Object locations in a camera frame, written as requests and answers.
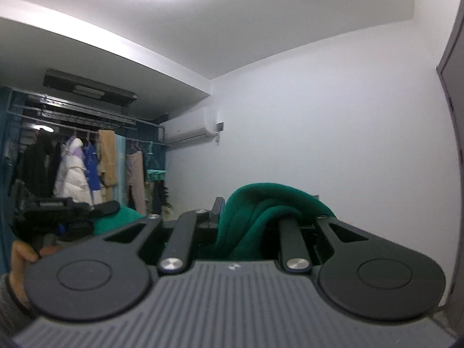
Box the beige hanging pants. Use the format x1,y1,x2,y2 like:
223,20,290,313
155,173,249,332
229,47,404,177
125,150,147,216

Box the dark hanging garment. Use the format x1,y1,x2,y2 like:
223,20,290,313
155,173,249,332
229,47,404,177
145,179,171,214

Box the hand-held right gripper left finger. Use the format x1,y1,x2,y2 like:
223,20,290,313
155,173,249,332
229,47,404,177
104,196,226,275

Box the blue hanging garment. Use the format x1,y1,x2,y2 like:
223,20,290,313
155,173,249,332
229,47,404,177
83,141,102,193

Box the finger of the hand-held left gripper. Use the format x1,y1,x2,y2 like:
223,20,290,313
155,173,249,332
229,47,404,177
90,200,121,220
58,222,97,240

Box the black ceiling drying unit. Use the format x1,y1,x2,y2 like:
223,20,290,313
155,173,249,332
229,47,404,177
43,69,137,106

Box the white puffer jacket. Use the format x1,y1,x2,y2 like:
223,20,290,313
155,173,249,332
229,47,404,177
54,138,95,207

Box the white air conditioner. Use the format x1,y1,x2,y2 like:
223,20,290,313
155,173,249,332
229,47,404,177
165,108,215,145

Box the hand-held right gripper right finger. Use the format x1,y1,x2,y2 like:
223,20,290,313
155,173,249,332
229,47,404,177
277,213,368,275

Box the metal clothes rail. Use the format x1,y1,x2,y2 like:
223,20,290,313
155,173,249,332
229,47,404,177
7,87,167,146

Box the green hooded sweatshirt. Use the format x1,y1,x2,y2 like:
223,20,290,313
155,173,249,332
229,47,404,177
92,182,338,262

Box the grey door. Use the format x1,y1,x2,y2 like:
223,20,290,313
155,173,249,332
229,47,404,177
437,14,464,334

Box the black hanging coat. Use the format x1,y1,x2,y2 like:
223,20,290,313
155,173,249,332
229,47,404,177
9,130,62,204

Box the person's left hand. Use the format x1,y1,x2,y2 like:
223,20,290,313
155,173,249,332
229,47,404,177
9,241,63,300

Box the teal clip hanger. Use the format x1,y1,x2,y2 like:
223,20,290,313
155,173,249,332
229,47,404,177
145,143,167,182

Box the light teal hanging towel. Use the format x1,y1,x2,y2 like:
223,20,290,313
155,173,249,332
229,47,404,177
114,134,128,207

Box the tan hanging garment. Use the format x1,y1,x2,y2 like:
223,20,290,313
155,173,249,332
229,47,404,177
97,130,118,189

